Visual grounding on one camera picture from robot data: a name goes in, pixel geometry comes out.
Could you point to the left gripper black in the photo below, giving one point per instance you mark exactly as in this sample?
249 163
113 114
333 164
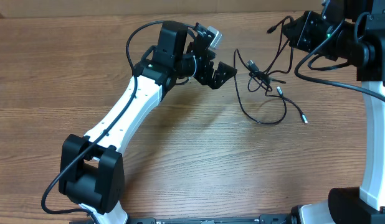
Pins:
217 80

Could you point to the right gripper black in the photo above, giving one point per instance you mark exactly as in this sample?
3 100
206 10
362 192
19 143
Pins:
303 27

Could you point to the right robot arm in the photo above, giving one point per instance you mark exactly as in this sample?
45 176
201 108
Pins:
355 32

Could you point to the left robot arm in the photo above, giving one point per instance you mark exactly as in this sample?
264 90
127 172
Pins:
91 166

